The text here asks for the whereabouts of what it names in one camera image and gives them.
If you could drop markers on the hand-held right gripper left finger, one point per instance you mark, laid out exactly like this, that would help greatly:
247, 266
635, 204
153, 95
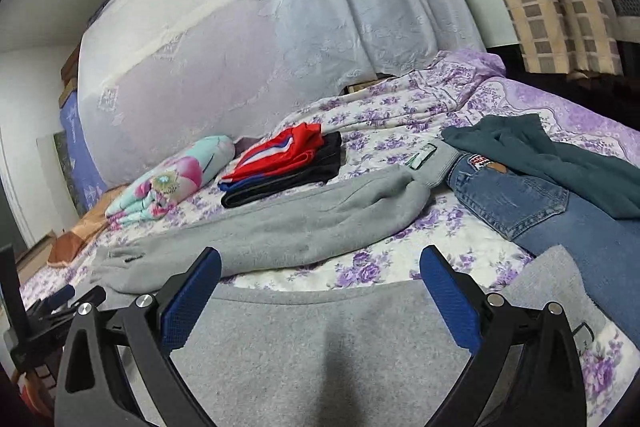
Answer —
192, 294

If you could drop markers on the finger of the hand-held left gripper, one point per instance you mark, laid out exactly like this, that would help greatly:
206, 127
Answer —
75, 299

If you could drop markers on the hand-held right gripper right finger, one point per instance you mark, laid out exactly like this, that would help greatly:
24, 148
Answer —
447, 294

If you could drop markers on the grey sweatshirt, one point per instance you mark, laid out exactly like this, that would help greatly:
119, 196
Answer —
310, 222

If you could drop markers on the orange brown pillow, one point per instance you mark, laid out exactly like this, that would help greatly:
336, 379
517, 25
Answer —
80, 232

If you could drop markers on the blue denim jeans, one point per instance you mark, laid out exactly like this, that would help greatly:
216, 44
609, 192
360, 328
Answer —
515, 202

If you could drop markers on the folded floral teal pink blanket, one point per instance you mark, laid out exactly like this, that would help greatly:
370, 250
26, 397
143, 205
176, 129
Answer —
175, 177

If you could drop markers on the blue floral cloth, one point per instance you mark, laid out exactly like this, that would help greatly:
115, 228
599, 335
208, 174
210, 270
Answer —
80, 152

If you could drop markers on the dark teal garment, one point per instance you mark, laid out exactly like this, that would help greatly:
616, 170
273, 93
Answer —
540, 152

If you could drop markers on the folded red striped garment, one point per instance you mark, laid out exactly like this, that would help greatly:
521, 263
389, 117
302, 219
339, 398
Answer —
285, 152

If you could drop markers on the folded black garment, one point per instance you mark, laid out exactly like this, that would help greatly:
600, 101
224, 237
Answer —
320, 169

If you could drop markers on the bed with purple floral sheet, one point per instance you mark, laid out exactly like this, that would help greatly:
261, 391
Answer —
380, 117

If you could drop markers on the cardboard boxes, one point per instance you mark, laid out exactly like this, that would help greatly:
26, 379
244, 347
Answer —
70, 77

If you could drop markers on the white lace cover cloth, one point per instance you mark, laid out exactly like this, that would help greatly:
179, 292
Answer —
260, 37

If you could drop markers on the wooden frame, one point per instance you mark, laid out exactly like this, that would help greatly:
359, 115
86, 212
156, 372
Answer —
37, 249

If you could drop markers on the framed wall picture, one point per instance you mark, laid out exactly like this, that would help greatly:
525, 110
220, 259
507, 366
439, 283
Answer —
62, 157

